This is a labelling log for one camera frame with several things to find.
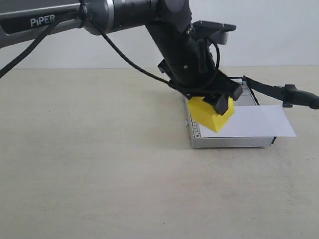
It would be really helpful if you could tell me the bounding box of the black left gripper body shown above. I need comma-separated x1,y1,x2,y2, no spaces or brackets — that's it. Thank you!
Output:
146,23,243,101

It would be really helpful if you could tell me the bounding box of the yellow foam cube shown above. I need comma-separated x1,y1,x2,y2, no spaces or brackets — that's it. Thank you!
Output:
187,97,235,132

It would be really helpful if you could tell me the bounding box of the white paper sheet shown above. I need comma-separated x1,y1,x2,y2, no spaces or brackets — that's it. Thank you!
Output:
199,105,296,137

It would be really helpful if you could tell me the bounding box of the black cutter blade arm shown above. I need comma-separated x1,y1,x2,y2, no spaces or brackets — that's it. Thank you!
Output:
243,76,319,110

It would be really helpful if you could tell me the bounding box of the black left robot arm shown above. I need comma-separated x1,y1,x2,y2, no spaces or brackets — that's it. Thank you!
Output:
0,0,243,115

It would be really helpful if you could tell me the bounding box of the grey paper cutter base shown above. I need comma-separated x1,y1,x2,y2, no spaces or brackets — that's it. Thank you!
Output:
181,77,277,149

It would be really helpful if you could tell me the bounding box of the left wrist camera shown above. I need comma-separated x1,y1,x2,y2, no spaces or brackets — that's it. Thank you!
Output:
192,20,237,45

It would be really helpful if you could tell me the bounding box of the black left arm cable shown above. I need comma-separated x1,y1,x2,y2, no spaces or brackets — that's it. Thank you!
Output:
0,0,172,87

